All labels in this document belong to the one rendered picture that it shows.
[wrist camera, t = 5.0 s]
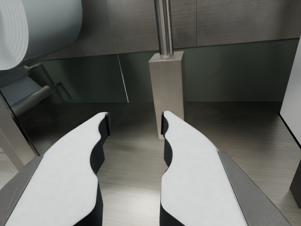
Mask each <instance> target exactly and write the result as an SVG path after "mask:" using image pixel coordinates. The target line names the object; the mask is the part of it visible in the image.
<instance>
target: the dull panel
mask: <svg viewBox="0 0 301 226"><path fill-rule="evenodd" d="M299 40H300V38H292V39H278V40H267V41H257V42H246V43H232V44H221V45H211V46H200V47H189V48H175V49H174V52H178V51H184V52H185V85H186V102H283V100H284V96H285V92H286V89H287V85H288V81H289V77H290V73H291V70H292V66H293V62H294V59H295V55H296V52H297V47H298V44H299ZM155 53H159V50H154V51H143V52H129V53H118V57H119V62H120V67H121V71H122V75H123V80H124V84H125V89H126V93H127V97H128V102H129V103H154V99H153V93H152V86H151V78H150V71H149V65H148V61H149V60H150V59H151V58H152V57H153V56H154V54H155Z"/></svg>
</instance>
